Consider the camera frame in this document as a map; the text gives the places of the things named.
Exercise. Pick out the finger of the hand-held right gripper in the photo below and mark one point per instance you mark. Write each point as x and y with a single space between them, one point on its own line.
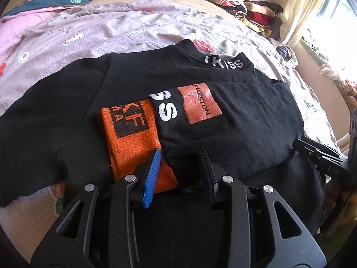
320 157

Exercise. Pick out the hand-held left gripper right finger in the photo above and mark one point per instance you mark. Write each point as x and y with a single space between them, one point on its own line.
207 167

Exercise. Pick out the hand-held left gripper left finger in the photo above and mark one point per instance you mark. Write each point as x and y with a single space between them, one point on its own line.
152 178

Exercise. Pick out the black sweatshirt with orange cuff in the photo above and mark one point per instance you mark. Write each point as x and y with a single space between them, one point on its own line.
83 103

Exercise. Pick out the clothes on windowsill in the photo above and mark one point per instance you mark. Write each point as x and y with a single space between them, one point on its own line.
332 69

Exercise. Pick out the pile of folded clothes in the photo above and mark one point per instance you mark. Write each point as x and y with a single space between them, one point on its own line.
245 8

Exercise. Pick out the window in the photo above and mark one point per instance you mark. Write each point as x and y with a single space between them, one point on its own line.
340 14

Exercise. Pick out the cream curtain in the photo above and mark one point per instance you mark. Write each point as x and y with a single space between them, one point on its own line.
304 8

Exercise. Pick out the pink strawberry print duvet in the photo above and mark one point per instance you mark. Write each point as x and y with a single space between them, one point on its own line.
111 28

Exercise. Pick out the plain pink blanket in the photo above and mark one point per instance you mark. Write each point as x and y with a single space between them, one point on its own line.
16 30

